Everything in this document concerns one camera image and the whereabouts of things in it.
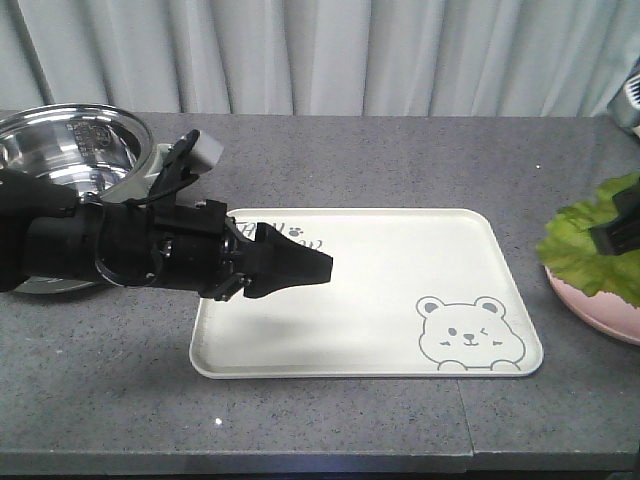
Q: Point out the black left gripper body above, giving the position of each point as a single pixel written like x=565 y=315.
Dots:
x=135 y=248

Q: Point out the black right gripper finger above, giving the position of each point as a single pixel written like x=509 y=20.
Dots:
x=620 y=235

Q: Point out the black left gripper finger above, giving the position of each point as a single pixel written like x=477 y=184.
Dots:
x=273 y=262

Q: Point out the green lettuce leaf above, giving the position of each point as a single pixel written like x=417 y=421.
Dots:
x=570 y=254

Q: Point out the pink round plate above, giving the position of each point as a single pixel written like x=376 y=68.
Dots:
x=605 y=311

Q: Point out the cream bear print tray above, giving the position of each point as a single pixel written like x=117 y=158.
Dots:
x=413 y=293

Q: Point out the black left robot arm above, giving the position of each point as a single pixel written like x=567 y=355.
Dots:
x=47 y=230

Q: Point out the white rice cooker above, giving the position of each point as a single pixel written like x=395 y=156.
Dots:
x=624 y=106

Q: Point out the light green electric pot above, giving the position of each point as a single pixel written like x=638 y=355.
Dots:
x=91 y=149

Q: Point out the white pleated curtain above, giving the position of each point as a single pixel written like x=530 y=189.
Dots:
x=352 y=58

